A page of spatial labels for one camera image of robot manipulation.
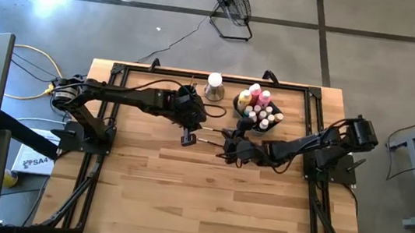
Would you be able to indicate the small dark blue paint bottle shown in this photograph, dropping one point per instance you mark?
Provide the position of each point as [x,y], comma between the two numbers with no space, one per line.
[253,117]

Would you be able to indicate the large pink paint bottle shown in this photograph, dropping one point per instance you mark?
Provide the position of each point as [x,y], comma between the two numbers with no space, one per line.
[264,97]
[254,90]

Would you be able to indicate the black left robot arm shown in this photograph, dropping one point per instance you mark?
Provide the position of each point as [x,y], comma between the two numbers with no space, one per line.
[89,87]

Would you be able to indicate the small white paint bottle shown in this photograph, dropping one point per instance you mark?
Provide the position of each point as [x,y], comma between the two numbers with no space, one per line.
[262,115]
[278,117]

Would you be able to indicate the small light blue paint bottle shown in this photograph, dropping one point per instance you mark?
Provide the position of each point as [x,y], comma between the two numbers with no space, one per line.
[269,109]

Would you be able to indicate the yellow round object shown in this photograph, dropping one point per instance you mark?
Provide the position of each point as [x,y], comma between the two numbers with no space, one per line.
[10,179]

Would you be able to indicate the yellow power strip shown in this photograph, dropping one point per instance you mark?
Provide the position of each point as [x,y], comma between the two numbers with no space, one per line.
[51,89]

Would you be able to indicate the small yellow paint bottle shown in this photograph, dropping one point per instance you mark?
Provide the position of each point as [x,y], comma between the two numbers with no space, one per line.
[257,108]

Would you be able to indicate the white printed cardboard box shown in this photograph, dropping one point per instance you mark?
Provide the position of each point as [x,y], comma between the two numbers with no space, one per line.
[35,161]

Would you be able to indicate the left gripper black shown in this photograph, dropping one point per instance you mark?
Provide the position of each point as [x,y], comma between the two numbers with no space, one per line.
[188,110]

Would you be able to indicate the large yellow paint bottle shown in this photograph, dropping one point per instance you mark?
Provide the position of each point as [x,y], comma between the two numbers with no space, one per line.
[244,99]

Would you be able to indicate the small teal paint bottle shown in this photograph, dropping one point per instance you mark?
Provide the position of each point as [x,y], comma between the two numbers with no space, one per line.
[248,109]

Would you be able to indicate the small red paint bottle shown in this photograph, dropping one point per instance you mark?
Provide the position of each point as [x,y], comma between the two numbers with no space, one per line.
[264,124]

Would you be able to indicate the white bulb on metal base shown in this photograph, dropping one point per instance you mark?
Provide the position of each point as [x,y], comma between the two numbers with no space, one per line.
[215,82]

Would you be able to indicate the short paintbrush silver ferrule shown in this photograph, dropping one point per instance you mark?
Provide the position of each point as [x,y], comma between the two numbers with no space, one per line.
[210,142]
[212,129]
[192,80]

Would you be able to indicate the teal plastic bin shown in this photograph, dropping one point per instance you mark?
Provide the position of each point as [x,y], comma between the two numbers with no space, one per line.
[275,110]

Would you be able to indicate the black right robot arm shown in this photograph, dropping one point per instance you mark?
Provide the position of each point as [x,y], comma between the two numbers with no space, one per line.
[306,143]

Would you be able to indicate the teal ribbed plastic cup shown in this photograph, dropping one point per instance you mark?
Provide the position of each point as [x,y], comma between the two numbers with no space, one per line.
[185,89]

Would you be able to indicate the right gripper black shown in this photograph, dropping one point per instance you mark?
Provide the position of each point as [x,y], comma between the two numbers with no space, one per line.
[246,150]

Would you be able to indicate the small green paint bottle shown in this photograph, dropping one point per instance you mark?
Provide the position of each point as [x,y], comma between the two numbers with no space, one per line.
[270,119]

